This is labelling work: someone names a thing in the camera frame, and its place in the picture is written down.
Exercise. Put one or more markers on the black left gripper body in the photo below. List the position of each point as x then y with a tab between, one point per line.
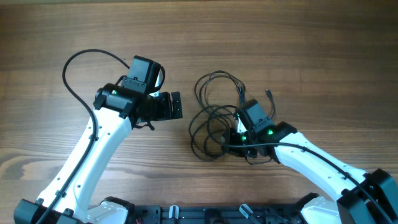
160	107

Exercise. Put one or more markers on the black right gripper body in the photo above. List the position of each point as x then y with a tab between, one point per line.
232	142

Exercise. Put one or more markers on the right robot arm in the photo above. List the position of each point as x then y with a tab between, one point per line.
356	196

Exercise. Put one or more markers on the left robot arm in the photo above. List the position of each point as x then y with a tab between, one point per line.
133	102

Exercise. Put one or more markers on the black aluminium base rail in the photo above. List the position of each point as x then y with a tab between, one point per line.
217	214

